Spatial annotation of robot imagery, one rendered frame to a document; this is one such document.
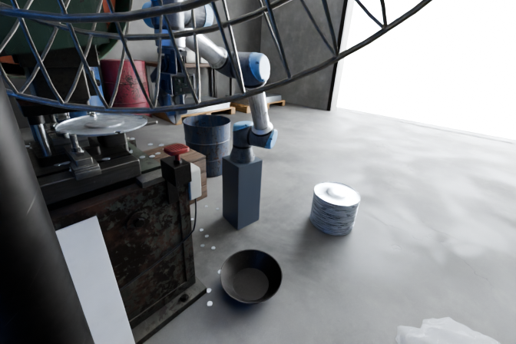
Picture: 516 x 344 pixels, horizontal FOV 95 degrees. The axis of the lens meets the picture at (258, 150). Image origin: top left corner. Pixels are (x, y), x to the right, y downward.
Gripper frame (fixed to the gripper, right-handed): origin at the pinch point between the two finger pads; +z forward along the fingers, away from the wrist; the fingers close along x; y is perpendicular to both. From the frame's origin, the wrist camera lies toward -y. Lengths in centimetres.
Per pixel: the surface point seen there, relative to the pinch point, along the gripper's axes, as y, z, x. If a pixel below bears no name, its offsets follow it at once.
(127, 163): -10.2, 15.0, -12.0
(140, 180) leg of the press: -7.8, 21.1, -9.7
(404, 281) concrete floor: 64, 85, 85
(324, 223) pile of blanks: 16, 78, 87
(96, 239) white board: -2.8, 32.8, -25.9
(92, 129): -27.9, 7.1, -16.2
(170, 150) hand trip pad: 1.3, 9.2, -2.8
